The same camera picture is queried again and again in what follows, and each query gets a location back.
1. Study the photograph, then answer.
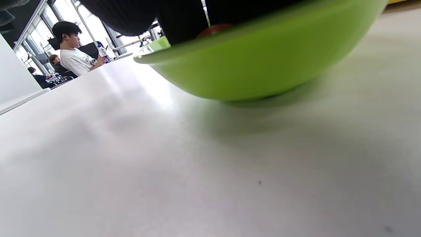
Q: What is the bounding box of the person's right hand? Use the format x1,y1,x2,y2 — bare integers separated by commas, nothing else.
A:
79,0,306,45

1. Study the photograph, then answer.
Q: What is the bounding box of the clear water bottle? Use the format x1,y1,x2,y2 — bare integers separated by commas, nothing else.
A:
98,44,111,64

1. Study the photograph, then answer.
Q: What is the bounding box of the green plastic bowl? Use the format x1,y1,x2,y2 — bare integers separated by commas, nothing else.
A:
133,0,388,102

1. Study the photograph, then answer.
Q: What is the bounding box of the orange ping pong ball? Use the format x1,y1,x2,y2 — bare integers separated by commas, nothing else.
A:
197,24,235,39

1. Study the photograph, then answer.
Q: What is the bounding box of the black office chair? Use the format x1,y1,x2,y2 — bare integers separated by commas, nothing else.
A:
79,41,105,60

